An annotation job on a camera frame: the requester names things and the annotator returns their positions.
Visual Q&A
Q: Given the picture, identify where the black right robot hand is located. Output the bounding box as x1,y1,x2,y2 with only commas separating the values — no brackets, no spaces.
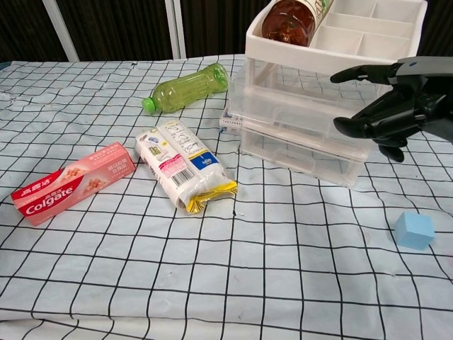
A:
331,55,453,163

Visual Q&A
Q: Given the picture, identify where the clear plastic storage box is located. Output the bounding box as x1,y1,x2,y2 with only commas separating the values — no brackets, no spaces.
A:
240,120,369,159
228,65,397,143
240,140,367,188

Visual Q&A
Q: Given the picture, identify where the white plastic drawer organizer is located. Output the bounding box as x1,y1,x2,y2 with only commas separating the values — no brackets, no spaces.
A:
240,0,429,188

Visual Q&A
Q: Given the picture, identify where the blue foam cube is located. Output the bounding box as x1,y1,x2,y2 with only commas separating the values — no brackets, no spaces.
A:
394,211,436,251

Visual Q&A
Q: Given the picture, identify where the pink Colgate toothpaste box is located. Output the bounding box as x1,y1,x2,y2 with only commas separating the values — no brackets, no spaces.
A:
9,142,137,227

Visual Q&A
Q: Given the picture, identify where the brown tea bottle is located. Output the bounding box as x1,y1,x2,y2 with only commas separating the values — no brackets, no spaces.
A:
260,0,336,48

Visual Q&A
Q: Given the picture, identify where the small blue white carton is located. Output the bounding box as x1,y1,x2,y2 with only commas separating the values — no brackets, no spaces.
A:
219,108,245,137

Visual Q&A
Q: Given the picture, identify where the green plastic bottle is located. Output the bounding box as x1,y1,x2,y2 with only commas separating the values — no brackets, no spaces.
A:
141,62,230,115

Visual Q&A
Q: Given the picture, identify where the white yellow snack package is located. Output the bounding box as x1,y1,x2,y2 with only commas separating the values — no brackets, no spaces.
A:
135,119,239,215

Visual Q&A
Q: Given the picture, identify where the dark pleated curtain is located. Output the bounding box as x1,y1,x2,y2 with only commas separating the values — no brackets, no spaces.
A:
0,0,453,63

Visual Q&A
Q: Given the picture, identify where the white black checkered tablecloth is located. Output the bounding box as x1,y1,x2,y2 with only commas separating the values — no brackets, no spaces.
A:
0,52,453,340

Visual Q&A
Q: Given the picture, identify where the white metal post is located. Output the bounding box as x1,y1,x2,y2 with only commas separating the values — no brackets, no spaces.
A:
45,0,79,62
164,0,188,60

